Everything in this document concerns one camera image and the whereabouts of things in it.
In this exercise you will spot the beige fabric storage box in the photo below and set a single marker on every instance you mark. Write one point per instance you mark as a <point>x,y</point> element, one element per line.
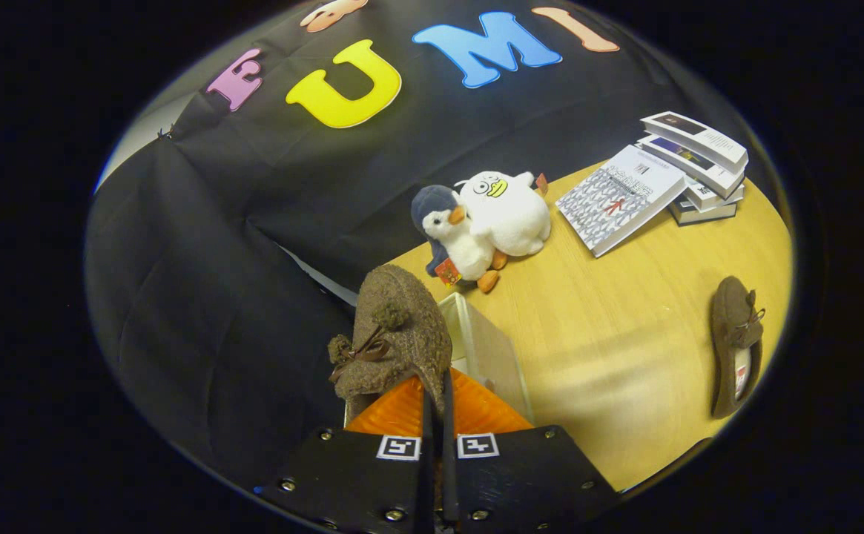
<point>495,356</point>

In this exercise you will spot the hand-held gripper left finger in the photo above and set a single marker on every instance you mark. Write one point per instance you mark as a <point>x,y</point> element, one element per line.
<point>350,475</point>

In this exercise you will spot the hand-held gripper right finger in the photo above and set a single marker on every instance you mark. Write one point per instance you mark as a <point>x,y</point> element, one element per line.
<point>520,475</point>

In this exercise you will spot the white duck plush toy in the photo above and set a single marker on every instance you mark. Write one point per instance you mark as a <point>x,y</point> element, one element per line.
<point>509,215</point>

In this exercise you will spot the dark cover book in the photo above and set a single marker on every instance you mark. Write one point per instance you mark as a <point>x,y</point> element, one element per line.
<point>702,213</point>

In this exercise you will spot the blue white penguin plush toy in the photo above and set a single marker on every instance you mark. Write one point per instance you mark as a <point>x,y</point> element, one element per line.
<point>461,245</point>

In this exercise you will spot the white book with black letters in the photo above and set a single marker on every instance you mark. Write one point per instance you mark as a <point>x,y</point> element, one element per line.
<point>706,196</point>

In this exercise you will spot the brown fuzzy shoe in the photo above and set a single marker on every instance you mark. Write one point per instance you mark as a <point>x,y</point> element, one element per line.
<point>402,326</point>
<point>732,319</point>

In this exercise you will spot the black backdrop cloth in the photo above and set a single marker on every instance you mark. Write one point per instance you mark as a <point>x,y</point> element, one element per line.
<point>254,185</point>

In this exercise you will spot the grey patterned cover book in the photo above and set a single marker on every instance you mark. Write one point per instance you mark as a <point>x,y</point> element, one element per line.
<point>617,200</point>

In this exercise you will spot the white book with blue photo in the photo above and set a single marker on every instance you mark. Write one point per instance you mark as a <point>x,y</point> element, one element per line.
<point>698,165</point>

